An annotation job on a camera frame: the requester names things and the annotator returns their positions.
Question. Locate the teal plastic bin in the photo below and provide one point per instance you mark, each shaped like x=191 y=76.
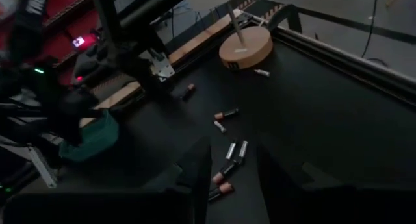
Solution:
x=97 y=139

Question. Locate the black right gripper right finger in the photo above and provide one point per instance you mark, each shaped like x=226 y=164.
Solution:
x=279 y=185

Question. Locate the white shade wooden base lamp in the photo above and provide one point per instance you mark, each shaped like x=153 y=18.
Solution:
x=247 y=53

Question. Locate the light wooden table board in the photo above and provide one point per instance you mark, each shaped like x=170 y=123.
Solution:
x=201 y=39

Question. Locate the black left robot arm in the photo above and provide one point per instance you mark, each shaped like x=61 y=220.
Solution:
x=130 y=32

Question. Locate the red bin shelf rack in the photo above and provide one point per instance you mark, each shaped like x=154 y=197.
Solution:
x=65 y=3

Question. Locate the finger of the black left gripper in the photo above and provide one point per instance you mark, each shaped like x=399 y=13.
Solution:
x=78 y=134
x=70 y=133

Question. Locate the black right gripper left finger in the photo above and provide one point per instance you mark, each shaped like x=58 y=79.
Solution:
x=200 y=172

